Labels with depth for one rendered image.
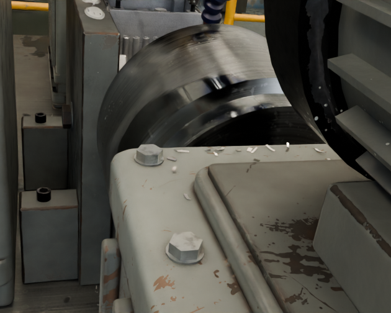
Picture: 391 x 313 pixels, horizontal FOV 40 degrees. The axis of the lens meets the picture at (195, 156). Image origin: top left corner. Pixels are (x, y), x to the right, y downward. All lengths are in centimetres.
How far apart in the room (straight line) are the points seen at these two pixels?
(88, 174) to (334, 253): 47
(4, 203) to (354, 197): 49
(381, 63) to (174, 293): 11
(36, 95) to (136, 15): 67
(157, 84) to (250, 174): 23
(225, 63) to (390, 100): 32
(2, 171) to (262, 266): 44
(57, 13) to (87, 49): 60
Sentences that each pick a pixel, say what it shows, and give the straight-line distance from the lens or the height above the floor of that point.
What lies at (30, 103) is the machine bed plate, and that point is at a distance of 128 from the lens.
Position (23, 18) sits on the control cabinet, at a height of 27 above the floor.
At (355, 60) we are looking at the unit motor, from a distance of 19.
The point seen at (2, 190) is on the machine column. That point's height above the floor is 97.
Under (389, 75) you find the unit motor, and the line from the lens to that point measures 18.
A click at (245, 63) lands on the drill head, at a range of 47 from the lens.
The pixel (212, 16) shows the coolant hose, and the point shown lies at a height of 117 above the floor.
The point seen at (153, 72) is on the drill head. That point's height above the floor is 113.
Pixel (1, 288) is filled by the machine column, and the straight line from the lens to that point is 71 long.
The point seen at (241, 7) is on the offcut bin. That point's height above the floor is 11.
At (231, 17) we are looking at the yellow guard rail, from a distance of 332.
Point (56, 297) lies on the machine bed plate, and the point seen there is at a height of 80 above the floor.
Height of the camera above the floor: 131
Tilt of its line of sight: 28 degrees down
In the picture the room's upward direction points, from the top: 7 degrees clockwise
